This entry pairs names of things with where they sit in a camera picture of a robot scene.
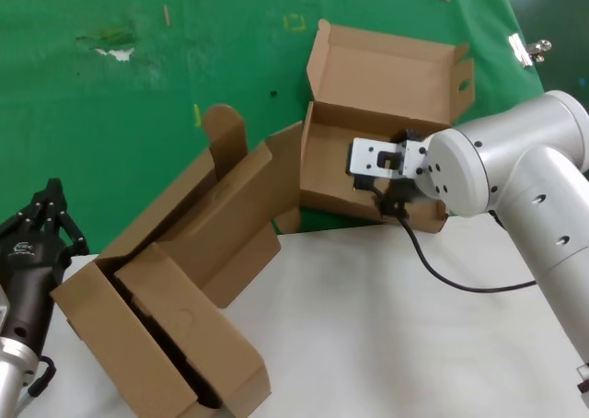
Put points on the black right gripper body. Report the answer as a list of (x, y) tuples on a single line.
[(401, 191)]

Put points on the large open cardboard box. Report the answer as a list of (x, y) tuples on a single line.
[(138, 344)]

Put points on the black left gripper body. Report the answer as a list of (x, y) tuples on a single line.
[(27, 261)]

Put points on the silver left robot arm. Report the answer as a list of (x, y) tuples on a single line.
[(14, 376)]

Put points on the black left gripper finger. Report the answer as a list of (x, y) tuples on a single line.
[(64, 220), (32, 215)]

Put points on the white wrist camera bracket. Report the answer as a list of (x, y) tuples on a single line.
[(363, 155)]

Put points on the metal binder clip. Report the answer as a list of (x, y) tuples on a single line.
[(520, 49)]

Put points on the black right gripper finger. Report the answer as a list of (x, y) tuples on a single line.
[(383, 203), (400, 211)]

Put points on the green table cloth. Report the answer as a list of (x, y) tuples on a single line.
[(138, 137)]

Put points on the small cardboard box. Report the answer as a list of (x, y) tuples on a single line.
[(382, 68)]

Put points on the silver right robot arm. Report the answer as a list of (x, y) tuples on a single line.
[(529, 183)]

